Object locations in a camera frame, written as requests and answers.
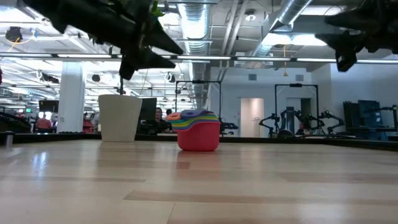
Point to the orange measuring cup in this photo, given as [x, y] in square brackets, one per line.
[173, 116]

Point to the red measuring cup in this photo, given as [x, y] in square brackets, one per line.
[199, 138]

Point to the white building column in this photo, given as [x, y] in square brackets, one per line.
[71, 99]

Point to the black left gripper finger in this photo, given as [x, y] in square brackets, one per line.
[161, 39]
[155, 59]

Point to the light blue measuring cup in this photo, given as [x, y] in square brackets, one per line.
[200, 117]

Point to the green leafy plant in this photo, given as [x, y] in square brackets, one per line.
[157, 11]

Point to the silver ceiling duct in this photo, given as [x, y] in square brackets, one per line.
[289, 12]
[194, 25]

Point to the white ceiling light strip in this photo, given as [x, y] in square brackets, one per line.
[314, 59]
[262, 58]
[84, 56]
[25, 55]
[203, 57]

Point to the person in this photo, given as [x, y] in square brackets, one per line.
[43, 123]
[160, 123]
[88, 126]

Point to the black ceiling device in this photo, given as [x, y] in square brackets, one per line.
[14, 33]

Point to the white plant pot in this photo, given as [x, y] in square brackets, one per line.
[119, 118]

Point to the dark blue cabinet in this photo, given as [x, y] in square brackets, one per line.
[370, 116]

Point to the navy measuring cup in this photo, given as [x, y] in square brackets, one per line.
[196, 113]

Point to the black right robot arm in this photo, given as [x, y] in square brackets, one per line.
[392, 25]

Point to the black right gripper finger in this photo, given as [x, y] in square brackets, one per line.
[342, 40]
[357, 18]

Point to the black computer monitor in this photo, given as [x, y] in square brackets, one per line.
[48, 106]
[148, 112]

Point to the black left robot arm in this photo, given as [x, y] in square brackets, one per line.
[77, 15]

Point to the black aluminium table frame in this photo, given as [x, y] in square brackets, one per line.
[280, 140]

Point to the black background station frame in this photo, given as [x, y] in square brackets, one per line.
[199, 81]
[295, 85]

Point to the black background robot arm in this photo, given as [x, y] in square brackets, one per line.
[332, 119]
[269, 123]
[290, 121]

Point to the white door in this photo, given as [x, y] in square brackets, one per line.
[252, 116]

